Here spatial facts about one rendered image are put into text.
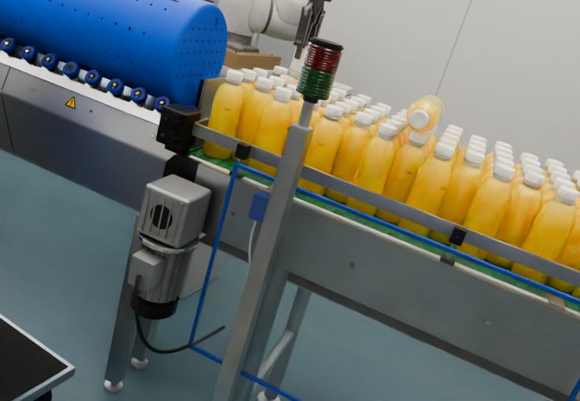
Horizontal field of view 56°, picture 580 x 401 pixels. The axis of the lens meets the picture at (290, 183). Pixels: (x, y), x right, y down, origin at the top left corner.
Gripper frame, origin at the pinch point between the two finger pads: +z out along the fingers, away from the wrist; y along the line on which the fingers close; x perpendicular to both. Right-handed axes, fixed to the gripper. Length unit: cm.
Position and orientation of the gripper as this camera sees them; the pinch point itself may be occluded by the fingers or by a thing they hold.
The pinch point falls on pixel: (300, 59)
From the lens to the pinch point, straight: 152.9
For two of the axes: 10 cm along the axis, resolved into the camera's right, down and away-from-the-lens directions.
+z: -2.7, 9.0, 3.3
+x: 9.0, 3.6, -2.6
